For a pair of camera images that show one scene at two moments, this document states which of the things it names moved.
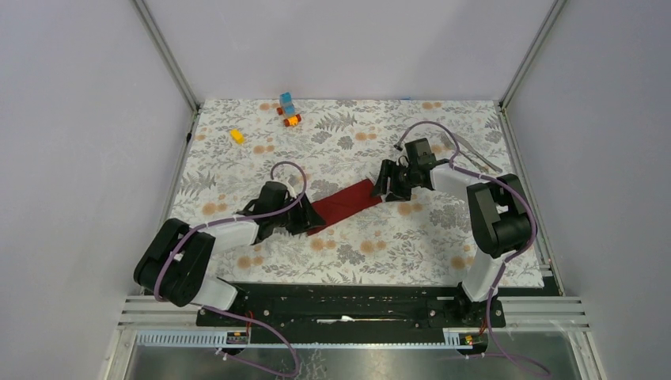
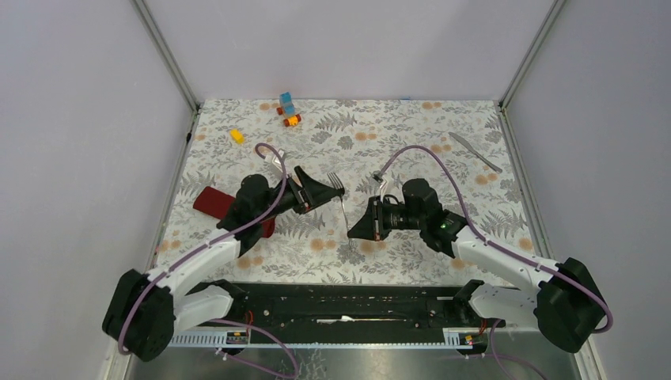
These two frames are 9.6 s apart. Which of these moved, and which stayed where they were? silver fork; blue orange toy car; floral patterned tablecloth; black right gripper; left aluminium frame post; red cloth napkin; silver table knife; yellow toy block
Moved: red cloth napkin; black right gripper; silver fork
Stayed: left aluminium frame post; yellow toy block; silver table knife; blue orange toy car; floral patterned tablecloth
